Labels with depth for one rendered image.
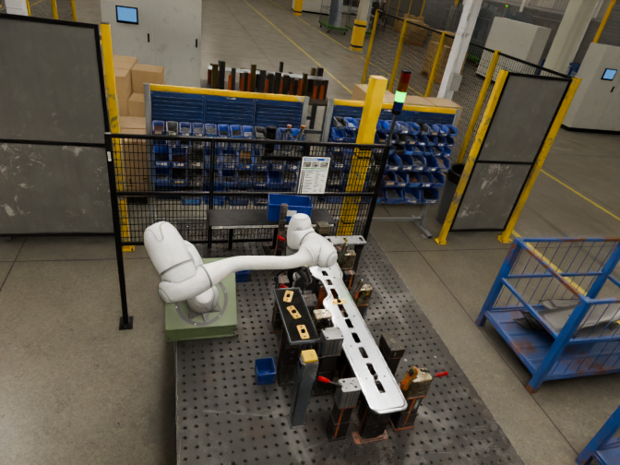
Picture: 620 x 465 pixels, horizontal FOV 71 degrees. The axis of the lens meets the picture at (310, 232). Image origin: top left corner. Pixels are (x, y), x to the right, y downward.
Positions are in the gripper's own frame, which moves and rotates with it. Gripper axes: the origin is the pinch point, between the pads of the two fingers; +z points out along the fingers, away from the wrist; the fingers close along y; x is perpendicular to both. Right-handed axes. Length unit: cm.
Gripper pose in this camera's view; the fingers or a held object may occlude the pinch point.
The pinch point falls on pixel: (290, 288)
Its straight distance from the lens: 217.1
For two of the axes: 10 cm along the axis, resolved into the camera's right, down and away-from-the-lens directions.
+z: -1.5, 8.4, 5.2
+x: 1.5, -5.0, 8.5
